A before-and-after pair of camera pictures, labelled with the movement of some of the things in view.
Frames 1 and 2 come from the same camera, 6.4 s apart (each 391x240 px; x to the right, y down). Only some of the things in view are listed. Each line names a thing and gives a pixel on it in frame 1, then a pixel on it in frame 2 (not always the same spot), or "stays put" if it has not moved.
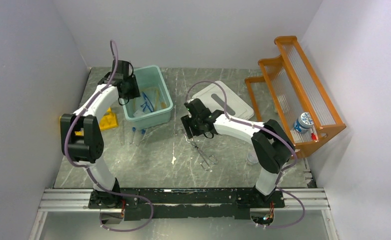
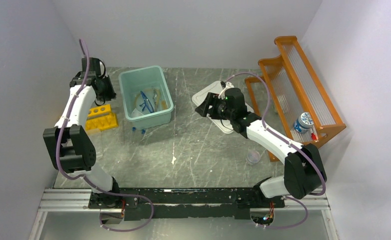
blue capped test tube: x=133 y=130 stays put
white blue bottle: x=304 y=122 stays put
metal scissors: x=204 y=164 -> x=155 y=95
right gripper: x=186 y=121 -> x=203 y=108
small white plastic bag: x=138 y=113 stays put
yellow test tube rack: x=108 y=120 stays put
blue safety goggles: x=148 y=103 stays put
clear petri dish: x=252 y=158 stays put
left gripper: x=135 y=92 -> x=110 y=95
